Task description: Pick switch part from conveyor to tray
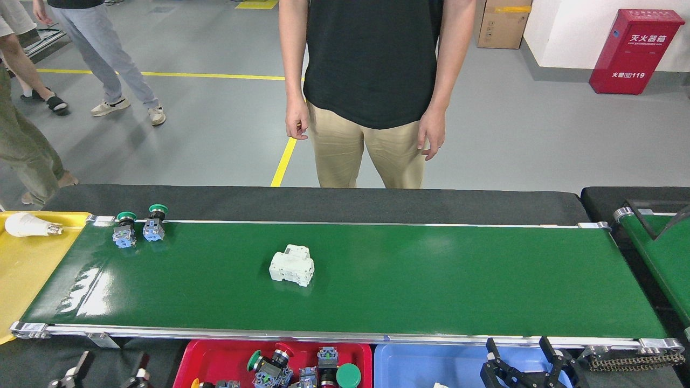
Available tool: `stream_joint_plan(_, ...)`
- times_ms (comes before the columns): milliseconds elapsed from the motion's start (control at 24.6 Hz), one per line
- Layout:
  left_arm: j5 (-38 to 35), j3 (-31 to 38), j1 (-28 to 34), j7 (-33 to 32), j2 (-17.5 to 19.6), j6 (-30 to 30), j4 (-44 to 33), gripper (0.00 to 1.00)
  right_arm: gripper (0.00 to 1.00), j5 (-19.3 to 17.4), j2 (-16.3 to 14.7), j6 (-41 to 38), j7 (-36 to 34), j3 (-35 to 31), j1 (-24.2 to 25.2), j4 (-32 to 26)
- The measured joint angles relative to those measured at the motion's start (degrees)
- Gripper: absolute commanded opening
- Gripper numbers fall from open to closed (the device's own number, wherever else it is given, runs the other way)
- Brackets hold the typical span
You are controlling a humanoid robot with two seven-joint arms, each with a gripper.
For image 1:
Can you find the person's right forearm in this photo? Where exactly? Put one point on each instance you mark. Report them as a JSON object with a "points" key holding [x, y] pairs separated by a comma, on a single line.
{"points": [[292, 64]]}

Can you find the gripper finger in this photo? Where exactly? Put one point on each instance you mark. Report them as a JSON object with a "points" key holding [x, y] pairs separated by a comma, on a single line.
{"points": [[496, 374], [78, 372], [141, 374], [568, 372]]}

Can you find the person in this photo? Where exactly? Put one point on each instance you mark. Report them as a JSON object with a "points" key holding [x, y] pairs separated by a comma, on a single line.
{"points": [[372, 64], [97, 43], [19, 59], [21, 145]]}

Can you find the silver metal rack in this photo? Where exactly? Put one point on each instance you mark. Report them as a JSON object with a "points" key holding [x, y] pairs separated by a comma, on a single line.
{"points": [[46, 43]]}

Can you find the person's hand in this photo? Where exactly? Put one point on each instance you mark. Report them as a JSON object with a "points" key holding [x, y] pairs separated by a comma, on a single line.
{"points": [[44, 11]]}

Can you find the white light bulb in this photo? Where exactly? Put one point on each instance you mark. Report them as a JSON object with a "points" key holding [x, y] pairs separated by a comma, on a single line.
{"points": [[24, 224]]}

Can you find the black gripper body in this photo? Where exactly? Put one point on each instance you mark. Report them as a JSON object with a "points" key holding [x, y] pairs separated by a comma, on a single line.
{"points": [[539, 383]]}

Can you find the red fire extinguisher box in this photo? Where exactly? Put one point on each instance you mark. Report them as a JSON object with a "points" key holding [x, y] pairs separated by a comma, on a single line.
{"points": [[636, 54]]}

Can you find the person's left hand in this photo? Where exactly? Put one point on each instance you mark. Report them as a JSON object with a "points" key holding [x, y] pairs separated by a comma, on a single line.
{"points": [[432, 132]]}

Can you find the yellow plastic tray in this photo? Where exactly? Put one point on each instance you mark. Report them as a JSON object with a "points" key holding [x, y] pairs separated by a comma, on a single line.
{"points": [[27, 280]]}

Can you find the person's right hand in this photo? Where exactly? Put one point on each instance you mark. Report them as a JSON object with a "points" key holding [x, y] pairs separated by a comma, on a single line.
{"points": [[297, 118]]}

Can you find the red plastic bin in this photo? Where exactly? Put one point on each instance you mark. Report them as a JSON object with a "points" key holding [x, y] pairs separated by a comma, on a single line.
{"points": [[215, 366]]}

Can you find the long green conveyor belt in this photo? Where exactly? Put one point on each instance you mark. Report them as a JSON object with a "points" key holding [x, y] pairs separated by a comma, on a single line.
{"points": [[431, 280]]}

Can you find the brown cardboard box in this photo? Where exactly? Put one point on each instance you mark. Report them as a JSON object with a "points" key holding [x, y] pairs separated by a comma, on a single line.
{"points": [[501, 27]]}

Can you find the black conveyor guide frame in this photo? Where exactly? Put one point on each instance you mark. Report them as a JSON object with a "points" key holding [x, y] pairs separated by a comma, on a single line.
{"points": [[636, 206]]}

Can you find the person's left forearm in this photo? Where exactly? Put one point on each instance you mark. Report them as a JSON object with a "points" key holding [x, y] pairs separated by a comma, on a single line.
{"points": [[450, 70]]}

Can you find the blue plastic bin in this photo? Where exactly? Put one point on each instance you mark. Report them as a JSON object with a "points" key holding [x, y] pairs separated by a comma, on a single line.
{"points": [[420, 369]]}

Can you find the short green conveyor belt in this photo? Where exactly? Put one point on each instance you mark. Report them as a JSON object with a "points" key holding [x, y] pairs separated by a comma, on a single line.
{"points": [[663, 269]]}

